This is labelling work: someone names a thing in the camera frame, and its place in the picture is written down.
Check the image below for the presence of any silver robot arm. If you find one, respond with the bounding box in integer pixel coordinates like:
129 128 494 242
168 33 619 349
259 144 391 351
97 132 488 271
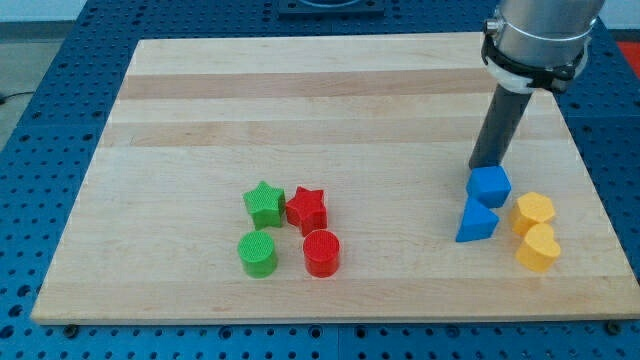
481 0 604 94

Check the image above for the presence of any blue cube block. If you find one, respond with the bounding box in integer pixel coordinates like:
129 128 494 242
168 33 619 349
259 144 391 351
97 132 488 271
466 166 512 208

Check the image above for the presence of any yellow heart block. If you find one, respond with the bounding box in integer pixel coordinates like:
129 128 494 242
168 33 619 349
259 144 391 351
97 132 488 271
515 223 562 273

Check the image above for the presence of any wooden board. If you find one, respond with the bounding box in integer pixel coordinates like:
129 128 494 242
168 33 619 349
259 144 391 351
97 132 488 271
31 33 639 325

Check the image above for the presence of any red star block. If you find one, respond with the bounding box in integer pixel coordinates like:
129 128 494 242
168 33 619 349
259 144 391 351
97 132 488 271
285 186 328 237

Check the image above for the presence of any green star block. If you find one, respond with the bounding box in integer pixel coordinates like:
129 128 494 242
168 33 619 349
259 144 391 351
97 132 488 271
243 181 286 230

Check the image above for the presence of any red cylinder block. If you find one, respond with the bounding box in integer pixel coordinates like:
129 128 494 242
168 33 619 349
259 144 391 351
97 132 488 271
303 230 341 278

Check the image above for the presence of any green cylinder block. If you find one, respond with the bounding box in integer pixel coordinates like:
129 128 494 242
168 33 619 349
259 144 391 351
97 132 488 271
237 231 278 278

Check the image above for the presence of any blue triangle block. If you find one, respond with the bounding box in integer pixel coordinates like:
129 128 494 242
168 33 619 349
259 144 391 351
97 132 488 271
455 197 499 243

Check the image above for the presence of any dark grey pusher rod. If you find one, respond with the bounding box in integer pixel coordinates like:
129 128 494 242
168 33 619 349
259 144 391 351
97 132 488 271
468 84 532 169

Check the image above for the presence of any yellow hexagon block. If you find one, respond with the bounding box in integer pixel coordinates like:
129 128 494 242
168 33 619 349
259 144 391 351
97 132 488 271
509 192 556 236

